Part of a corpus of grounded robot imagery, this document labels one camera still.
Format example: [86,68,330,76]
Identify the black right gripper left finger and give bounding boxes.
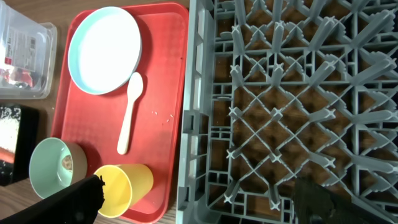
[1,175,105,224]

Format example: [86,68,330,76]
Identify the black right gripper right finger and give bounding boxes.
[293,177,388,224]

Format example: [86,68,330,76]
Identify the brown food scrap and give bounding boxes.
[62,154,73,172]

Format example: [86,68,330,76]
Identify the mint green bowl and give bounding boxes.
[29,138,88,198]

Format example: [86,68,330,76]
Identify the yellow plastic cup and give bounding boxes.
[94,164,154,218]

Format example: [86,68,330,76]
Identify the orange carrot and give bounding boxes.
[0,147,15,164]

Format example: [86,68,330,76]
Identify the white rice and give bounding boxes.
[1,105,22,153]

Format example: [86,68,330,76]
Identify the red snack wrapper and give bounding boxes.
[1,68,34,89]

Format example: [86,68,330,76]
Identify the black waste tray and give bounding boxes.
[1,103,39,186]

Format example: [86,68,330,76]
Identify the grey dishwasher rack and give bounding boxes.
[176,0,397,223]

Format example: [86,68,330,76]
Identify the clear plastic waste bin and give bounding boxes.
[1,1,58,100]

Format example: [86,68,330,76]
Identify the white plastic spoon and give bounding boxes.
[117,72,144,155]

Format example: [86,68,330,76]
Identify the light blue plate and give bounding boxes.
[68,6,142,95]

